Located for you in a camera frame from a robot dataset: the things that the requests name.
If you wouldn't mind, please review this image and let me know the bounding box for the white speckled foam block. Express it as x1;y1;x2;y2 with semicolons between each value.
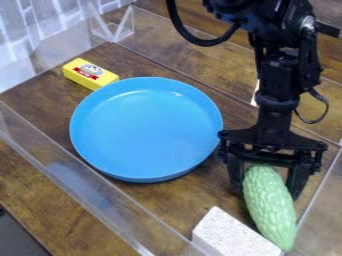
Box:
192;206;282;256

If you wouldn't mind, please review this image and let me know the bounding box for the clear acrylic enclosure wall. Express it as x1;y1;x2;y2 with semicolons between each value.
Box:
0;0;342;256

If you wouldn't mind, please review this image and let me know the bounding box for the yellow rectangular box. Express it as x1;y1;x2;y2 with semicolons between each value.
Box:
63;58;120;91

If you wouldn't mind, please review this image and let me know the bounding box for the black baseboard strip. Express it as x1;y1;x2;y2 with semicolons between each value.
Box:
318;22;342;39

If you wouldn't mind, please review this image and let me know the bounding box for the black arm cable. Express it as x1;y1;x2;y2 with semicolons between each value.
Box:
164;0;245;47

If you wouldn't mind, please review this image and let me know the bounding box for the blue round tray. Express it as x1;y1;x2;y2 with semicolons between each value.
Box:
70;77;223;183

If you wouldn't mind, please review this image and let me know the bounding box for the green bitter gourd toy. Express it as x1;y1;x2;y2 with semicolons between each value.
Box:
243;165;297;252

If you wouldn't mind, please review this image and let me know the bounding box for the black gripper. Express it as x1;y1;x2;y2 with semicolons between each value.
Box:
218;92;327;200

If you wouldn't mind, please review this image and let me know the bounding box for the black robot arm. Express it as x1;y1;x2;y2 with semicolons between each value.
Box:
203;0;327;198

